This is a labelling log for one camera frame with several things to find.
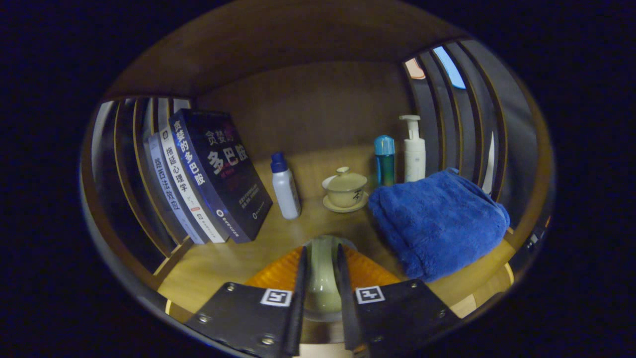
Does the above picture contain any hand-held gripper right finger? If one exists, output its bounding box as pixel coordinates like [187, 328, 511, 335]
[337, 244, 460, 354]

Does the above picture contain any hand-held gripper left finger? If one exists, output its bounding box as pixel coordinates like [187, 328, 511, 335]
[184, 246, 309, 358]

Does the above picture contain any pale green ceramic vase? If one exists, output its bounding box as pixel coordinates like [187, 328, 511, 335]
[303, 236, 356, 321]

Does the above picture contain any wooden countertop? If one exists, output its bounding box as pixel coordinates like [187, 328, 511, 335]
[159, 144, 517, 319]

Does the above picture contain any wooden cabinet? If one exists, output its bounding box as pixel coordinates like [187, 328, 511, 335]
[79, 0, 556, 349]

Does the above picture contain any blue folded towel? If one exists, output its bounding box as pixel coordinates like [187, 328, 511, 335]
[368, 168, 511, 283]

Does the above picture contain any white bottle with blue cap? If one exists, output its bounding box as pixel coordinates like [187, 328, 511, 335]
[270, 152, 302, 220]

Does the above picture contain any beige lidded tea cup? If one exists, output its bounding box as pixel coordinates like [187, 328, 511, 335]
[322, 167, 370, 214]

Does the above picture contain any white book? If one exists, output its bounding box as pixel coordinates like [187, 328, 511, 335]
[158, 124, 230, 244]

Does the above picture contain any light blue book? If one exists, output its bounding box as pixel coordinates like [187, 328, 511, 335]
[143, 132, 205, 245]

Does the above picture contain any dark navy book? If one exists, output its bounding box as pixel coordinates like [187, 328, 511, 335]
[169, 108, 274, 244]

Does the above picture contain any teal bottle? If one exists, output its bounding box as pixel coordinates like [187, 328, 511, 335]
[374, 135, 396, 187]

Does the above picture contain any white pump bottle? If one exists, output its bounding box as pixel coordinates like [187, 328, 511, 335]
[399, 115, 426, 183]

